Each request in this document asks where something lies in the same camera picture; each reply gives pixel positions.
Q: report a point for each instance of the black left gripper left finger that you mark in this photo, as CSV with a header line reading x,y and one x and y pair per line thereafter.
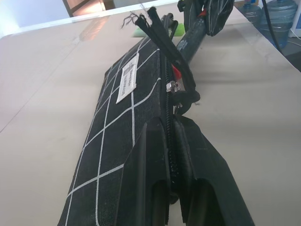
x,y
143,179

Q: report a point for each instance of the black grid pencil pouch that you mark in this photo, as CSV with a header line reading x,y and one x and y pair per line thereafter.
x,y
122,131

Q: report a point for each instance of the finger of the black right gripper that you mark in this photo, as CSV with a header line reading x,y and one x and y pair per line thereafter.
x,y
189,11
219,16

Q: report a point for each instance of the large blue water bottle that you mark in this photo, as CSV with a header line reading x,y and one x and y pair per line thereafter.
x,y
278,21
252,11

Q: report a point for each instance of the green highlighter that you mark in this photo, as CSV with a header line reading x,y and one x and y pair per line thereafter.
x,y
179,29

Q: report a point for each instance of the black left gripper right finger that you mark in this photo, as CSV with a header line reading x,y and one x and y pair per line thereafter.
x,y
207,164

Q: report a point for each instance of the brown wooden door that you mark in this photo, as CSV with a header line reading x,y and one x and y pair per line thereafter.
x,y
80,5

